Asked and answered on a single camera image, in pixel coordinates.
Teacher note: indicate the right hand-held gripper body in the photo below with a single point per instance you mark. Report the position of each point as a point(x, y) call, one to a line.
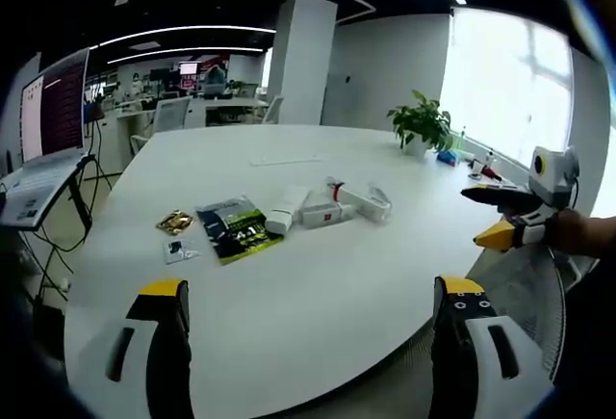
point(553, 178)

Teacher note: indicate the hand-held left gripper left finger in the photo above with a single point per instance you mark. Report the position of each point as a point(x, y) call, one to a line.
point(144, 371)

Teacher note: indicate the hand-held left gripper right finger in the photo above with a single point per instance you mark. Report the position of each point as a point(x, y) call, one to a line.
point(462, 361)

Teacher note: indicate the small grey skincare sachet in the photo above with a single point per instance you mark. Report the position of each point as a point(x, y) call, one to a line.
point(180, 250)

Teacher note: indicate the long white skincare box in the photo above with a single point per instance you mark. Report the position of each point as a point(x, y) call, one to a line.
point(368, 202)

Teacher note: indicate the gold skincare packet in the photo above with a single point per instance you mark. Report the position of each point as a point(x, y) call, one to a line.
point(175, 220)

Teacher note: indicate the dark green skincare packet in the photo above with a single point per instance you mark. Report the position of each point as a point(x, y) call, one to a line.
point(238, 228)

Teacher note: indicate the clear skincare bottle red cap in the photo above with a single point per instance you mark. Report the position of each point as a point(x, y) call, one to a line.
point(335, 188)

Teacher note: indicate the white skincare box red mark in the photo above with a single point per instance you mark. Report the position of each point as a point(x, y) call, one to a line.
point(325, 214)

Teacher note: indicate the white tube box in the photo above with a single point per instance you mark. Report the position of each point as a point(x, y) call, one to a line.
point(284, 212)

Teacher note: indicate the person's right hand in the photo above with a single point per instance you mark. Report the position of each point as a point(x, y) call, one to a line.
point(575, 233)

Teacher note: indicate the red and white tool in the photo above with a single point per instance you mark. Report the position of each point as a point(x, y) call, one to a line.
point(487, 168)

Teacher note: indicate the grey mesh office chair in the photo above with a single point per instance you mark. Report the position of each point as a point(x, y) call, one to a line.
point(534, 303)

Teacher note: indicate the blue packet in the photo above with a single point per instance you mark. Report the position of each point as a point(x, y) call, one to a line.
point(447, 157)

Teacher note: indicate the black box on floor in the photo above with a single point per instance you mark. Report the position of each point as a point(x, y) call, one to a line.
point(48, 322)

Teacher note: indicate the green plant in white pot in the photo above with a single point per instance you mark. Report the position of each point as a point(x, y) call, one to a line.
point(423, 123)

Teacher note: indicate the white cabinet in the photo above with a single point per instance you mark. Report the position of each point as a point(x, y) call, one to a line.
point(339, 98)

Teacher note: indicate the white mesh office chair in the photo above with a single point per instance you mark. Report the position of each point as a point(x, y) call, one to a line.
point(168, 113)

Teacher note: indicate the open silver laptop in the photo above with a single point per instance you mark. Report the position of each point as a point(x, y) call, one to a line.
point(53, 115)

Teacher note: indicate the white office desk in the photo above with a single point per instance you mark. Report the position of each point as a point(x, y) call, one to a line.
point(226, 111)

